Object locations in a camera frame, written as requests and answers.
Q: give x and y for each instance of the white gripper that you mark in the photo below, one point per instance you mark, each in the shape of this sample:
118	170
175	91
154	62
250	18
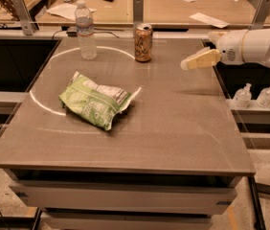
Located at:
230	46

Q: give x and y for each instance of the white paper sheet left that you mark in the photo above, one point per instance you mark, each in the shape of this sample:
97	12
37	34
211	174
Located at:
66	11

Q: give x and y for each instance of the left sanitizer bottle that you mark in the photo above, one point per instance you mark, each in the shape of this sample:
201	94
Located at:
243	96

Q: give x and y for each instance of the white drawer cabinet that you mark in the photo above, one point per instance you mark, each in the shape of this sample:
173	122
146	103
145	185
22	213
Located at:
114	206

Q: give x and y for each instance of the sanitizer bottle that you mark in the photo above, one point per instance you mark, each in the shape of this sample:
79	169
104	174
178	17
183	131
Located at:
243	96
263	99

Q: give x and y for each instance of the right sanitizer bottle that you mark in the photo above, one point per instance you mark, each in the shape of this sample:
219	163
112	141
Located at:
263	99

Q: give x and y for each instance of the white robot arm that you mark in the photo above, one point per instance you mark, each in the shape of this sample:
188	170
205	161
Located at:
255	47

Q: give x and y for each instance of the left metal bracket post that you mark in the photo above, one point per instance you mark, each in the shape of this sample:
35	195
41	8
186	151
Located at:
27	25

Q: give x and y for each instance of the right metal bracket post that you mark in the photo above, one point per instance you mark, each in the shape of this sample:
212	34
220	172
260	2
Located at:
260	15

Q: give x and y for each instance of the clear plastic water bottle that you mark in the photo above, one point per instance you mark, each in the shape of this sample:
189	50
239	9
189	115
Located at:
85	31

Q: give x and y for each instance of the green chip bag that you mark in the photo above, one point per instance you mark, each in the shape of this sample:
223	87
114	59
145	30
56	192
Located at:
95	103

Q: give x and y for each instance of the orange soda can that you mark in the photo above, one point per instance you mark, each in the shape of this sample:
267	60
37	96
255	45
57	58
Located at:
143	42

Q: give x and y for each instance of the metal bracket post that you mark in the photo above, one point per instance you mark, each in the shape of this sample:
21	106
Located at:
138	12
27	25
260	15

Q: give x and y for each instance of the middle metal bracket post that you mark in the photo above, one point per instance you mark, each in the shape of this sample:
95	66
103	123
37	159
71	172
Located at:
138	12

